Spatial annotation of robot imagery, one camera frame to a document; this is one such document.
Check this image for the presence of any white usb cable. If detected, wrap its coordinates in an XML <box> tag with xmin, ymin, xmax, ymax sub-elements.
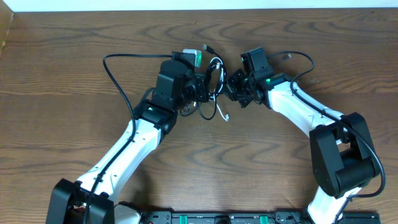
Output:
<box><xmin>211</xmin><ymin>57</ymin><xmax>230</xmax><ymax>122</ymax></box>

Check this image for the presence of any black usb cable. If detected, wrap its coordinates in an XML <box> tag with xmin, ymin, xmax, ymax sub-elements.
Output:
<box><xmin>178</xmin><ymin>43</ymin><xmax>229</xmax><ymax>121</ymax></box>

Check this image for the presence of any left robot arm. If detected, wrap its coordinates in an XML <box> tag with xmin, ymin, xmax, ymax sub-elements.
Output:
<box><xmin>46</xmin><ymin>54</ymin><xmax>208</xmax><ymax>223</ymax></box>

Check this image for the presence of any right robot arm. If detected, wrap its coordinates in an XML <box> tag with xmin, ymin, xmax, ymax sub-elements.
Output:
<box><xmin>226</xmin><ymin>47</ymin><xmax>386</xmax><ymax>223</ymax></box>

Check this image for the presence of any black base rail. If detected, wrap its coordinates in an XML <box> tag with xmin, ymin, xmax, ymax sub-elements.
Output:
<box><xmin>136</xmin><ymin>210</ymin><xmax>382</xmax><ymax>224</ymax></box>

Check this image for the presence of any left camera cable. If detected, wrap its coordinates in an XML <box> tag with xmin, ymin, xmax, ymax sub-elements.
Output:
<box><xmin>82</xmin><ymin>53</ymin><xmax>174</xmax><ymax>224</ymax></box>

